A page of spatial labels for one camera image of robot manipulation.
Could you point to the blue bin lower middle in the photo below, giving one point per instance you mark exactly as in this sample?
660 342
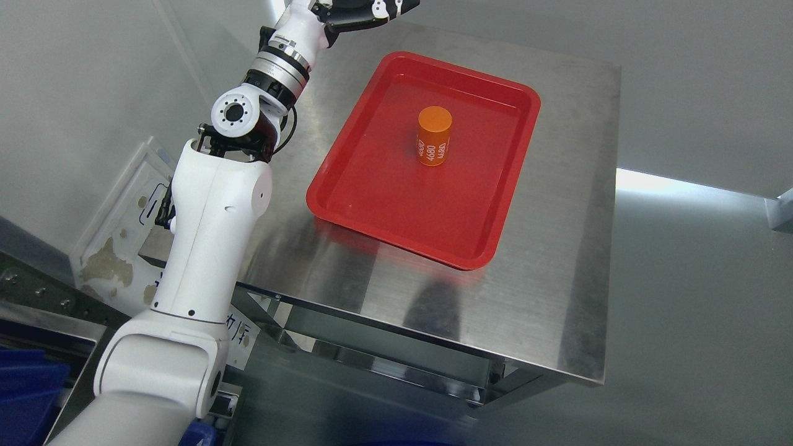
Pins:
31 384

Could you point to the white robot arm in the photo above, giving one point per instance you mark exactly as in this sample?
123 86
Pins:
162 369

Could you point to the red plastic tray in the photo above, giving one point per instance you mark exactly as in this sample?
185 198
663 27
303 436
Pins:
372 182

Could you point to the steel desk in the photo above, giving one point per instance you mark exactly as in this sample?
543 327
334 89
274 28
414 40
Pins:
531 319

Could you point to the steel shelf rail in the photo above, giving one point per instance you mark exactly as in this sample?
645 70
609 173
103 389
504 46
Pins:
32 299

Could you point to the orange cylindrical capacitor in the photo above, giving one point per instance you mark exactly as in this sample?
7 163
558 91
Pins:
433 135

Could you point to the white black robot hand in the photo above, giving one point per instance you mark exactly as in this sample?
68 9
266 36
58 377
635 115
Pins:
352 16

